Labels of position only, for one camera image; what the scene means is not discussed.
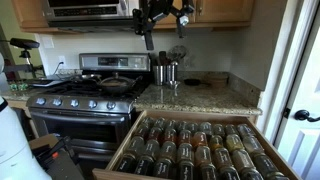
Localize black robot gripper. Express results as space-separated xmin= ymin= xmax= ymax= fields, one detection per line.
xmin=132 ymin=0 xmax=195 ymax=50

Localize wooden spice drawer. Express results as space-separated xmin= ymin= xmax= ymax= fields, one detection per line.
xmin=93 ymin=110 xmax=301 ymax=180

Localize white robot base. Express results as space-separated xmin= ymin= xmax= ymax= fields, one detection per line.
xmin=0 ymin=97 xmax=52 ymax=180

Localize wooden upper cabinets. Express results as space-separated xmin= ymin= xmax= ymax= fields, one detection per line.
xmin=11 ymin=0 xmax=254 ymax=34

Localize perforated steel utensil holder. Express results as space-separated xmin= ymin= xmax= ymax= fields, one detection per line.
xmin=153 ymin=65 xmax=166 ymax=86

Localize small steel measuring cup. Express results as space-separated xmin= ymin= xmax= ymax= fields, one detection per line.
xmin=167 ymin=81 xmax=180 ymax=89

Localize small black dish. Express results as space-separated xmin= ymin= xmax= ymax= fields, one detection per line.
xmin=184 ymin=79 xmax=201 ymax=86

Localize frying pan with glass lid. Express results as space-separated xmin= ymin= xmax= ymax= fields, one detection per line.
xmin=98 ymin=72 xmax=142 ymax=94

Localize round wooden bowl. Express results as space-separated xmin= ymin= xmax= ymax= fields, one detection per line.
xmin=205 ymin=74 xmax=228 ymax=88

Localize stainless steel gas stove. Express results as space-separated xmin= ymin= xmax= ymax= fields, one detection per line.
xmin=27 ymin=53 xmax=152 ymax=162

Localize stainless steel microwave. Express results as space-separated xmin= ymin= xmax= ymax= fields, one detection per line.
xmin=41 ymin=0 xmax=141 ymax=27

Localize white door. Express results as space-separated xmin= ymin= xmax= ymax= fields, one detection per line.
xmin=275 ymin=9 xmax=320 ymax=180

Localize wire skimmer utensil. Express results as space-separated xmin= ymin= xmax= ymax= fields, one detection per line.
xmin=168 ymin=45 xmax=187 ymax=62

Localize wall power outlet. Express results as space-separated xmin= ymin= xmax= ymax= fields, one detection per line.
xmin=58 ymin=56 xmax=66 ymax=66

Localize black camera on tripod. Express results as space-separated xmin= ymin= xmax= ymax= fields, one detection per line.
xmin=0 ymin=38 xmax=40 ymax=72

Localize black door handle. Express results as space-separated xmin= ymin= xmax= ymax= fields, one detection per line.
xmin=294 ymin=110 xmax=320 ymax=122

